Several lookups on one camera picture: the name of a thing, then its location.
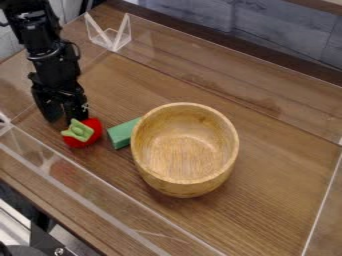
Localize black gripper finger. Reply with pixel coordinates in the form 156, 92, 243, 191
64, 96, 88, 123
31, 90, 62, 122

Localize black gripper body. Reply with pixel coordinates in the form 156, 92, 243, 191
27, 56, 86, 104

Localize red plush fruit green stem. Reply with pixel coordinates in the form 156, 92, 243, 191
60, 118, 102, 148

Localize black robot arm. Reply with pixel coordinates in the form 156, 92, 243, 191
0, 0, 88, 123

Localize green rectangular block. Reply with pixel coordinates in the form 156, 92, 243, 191
106, 117, 140, 150

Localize wooden bowl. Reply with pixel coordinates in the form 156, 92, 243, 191
130, 102, 239, 198

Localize clear acrylic corner bracket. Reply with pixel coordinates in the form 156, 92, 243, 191
84, 13, 132, 52

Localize clear acrylic front wall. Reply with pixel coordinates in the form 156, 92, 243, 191
0, 124, 225, 256

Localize black metal table bracket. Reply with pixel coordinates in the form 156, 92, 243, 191
29, 223, 77, 256

